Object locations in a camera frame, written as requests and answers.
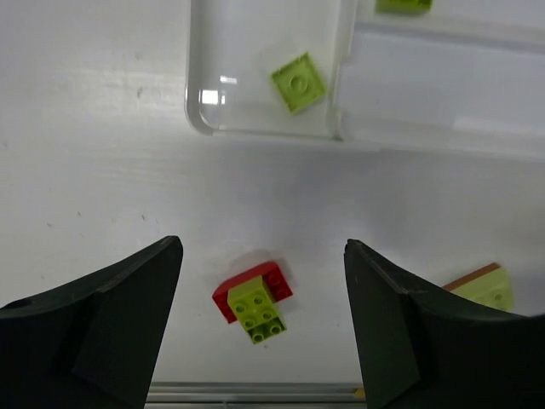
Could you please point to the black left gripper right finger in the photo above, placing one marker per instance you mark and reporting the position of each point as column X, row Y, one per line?
column 420, row 346

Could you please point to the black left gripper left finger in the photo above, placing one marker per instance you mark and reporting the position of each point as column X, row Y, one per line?
column 93, row 342

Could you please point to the small light green lego brick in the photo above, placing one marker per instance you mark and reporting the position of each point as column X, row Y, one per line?
column 299, row 83

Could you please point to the lime green lego brick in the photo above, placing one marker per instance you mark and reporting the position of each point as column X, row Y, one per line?
column 403, row 6

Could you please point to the long light green lego brick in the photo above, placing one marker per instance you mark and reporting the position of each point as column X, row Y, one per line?
column 489, row 286

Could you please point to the red green lego cluster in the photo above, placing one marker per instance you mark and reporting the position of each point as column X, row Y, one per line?
column 251, row 297

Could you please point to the white divided sorting tray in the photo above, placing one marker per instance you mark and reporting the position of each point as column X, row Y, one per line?
column 467, row 76

